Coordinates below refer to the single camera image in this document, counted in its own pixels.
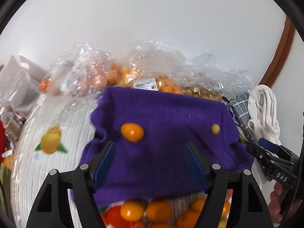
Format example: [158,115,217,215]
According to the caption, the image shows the white striped towel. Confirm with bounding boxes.
[248,85,281,145]

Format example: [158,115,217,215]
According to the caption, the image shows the red cardboard box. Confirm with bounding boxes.
[0,121,7,161]

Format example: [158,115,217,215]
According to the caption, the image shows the brown wooden door frame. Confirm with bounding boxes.
[259,15,296,88]

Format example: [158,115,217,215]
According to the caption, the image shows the grey checked cloth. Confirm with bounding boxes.
[227,93,254,142]

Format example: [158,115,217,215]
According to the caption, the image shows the purple towel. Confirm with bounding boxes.
[80,86,253,207]

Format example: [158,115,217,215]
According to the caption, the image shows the small orange kumquat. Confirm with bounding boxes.
[222,201,230,217]

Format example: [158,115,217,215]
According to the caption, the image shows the oval orange kumquat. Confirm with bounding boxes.
[121,123,144,143]

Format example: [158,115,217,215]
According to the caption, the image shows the round orange kumquat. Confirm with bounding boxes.
[120,200,145,222]

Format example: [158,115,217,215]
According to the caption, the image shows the clear plastic fruit bags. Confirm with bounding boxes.
[40,40,253,101]

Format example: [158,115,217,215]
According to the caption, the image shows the right hand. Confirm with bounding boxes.
[267,182,302,223]

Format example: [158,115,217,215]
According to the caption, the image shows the white plastic bag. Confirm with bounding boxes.
[1,55,46,116]

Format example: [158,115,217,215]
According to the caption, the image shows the mandarin orange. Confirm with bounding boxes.
[175,210,200,228]
[146,200,173,223]
[190,198,206,213]

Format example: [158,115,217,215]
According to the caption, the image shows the small yellow longan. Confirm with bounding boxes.
[211,124,221,134]

